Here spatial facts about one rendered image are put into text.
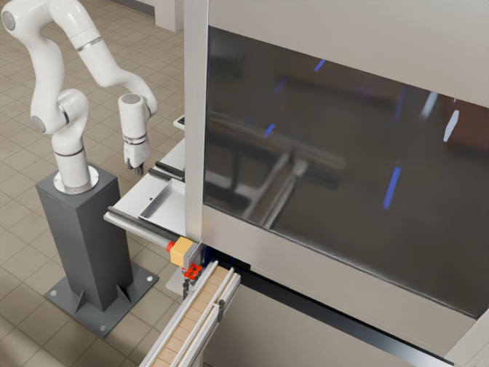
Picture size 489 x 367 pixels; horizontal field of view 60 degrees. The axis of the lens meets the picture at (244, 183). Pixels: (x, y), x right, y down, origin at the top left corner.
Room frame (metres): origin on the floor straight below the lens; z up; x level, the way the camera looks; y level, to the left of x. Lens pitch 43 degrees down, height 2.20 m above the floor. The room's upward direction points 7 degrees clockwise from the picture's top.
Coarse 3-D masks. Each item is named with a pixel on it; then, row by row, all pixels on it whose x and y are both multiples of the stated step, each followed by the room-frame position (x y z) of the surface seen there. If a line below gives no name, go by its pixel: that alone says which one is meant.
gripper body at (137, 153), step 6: (126, 144) 1.14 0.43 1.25; (132, 144) 1.14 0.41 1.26; (138, 144) 1.15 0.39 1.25; (144, 144) 1.18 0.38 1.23; (126, 150) 1.14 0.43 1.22; (132, 150) 1.13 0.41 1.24; (138, 150) 1.15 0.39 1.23; (144, 150) 1.18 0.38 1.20; (150, 150) 1.21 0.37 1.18; (126, 156) 1.14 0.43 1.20; (132, 156) 1.13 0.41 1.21; (138, 156) 1.15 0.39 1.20; (144, 156) 1.18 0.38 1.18; (126, 162) 1.15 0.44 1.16; (132, 162) 1.13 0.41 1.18; (138, 162) 1.14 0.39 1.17
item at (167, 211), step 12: (168, 192) 1.30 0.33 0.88; (180, 192) 1.31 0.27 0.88; (156, 204) 1.22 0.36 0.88; (168, 204) 1.23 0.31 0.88; (180, 204) 1.24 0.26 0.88; (144, 216) 1.14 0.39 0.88; (156, 216) 1.15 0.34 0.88; (168, 216) 1.16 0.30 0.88; (180, 216) 1.17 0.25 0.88; (168, 228) 1.07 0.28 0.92; (180, 228) 1.10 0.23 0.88
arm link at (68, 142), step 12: (60, 96) 1.34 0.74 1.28; (72, 96) 1.36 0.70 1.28; (84, 96) 1.40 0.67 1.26; (72, 108) 1.32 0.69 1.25; (84, 108) 1.36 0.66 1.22; (72, 120) 1.30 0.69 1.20; (84, 120) 1.36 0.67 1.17; (60, 132) 1.32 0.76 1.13; (72, 132) 1.32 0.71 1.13; (60, 144) 1.27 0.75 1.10; (72, 144) 1.28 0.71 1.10; (60, 156) 1.27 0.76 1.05
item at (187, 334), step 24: (216, 264) 0.89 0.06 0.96; (192, 288) 0.80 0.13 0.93; (216, 288) 0.81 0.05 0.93; (192, 312) 0.71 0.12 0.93; (216, 312) 0.72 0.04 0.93; (168, 336) 0.60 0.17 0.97; (192, 336) 0.61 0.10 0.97; (144, 360) 0.54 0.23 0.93; (168, 360) 0.55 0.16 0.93; (192, 360) 0.56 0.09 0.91
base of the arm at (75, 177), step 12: (72, 156) 1.28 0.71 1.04; (84, 156) 1.33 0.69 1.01; (60, 168) 1.27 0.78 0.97; (72, 168) 1.27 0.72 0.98; (84, 168) 1.31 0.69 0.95; (60, 180) 1.30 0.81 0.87; (72, 180) 1.27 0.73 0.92; (84, 180) 1.29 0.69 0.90; (96, 180) 1.33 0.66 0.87; (72, 192) 1.24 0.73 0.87; (84, 192) 1.25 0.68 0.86
